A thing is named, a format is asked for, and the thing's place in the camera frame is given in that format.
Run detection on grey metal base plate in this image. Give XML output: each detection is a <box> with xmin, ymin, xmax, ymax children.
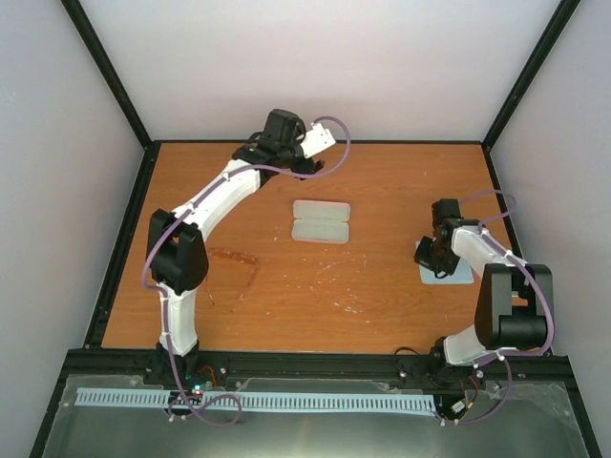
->
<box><xmin>45</xmin><ymin>376</ymin><xmax>588</xmax><ymax>457</ymax></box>

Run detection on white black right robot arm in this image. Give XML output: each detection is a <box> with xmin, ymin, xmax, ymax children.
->
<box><xmin>413</xmin><ymin>198</ymin><xmax>555</xmax><ymax>385</ymax></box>

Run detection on black aluminium mounting rail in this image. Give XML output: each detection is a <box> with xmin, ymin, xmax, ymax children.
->
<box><xmin>64</xmin><ymin>348</ymin><xmax>572</xmax><ymax>390</ymax></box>

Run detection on orange transparent sunglasses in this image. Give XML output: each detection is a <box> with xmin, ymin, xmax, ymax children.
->
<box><xmin>204</xmin><ymin>248</ymin><xmax>261</xmax><ymax>312</ymax></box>

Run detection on pink glasses case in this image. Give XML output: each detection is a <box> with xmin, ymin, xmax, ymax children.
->
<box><xmin>291</xmin><ymin>199</ymin><xmax>351</xmax><ymax>244</ymax></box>

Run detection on light blue cleaning cloth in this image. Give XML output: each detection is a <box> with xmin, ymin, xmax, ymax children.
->
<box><xmin>419</xmin><ymin>259</ymin><xmax>474</xmax><ymax>285</ymax></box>

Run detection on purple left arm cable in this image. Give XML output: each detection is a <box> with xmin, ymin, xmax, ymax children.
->
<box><xmin>141</xmin><ymin>114</ymin><xmax>352</xmax><ymax>426</ymax></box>

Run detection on light blue slotted cable duct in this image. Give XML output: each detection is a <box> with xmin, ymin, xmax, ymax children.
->
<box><xmin>74</xmin><ymin>387</ymin><xmax>435</xmax><ymax>416</ymax></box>

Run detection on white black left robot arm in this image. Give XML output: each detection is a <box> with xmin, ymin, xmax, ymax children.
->
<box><xmin>141</xmin><ymin>109</ymin><xmax>335</xmax><ymax>385</ymax></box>

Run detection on black enclosure frame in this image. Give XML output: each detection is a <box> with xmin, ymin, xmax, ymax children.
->
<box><xmin>31</xmin><ymin>1</ymin><xmax>578</xmax><ymax>457</ymax></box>

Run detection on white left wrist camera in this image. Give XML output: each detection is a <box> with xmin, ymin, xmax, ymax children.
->
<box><xmin>300</xmin><ymin>122</ymin><xmax>336</xmax><ymax>158</ymax></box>

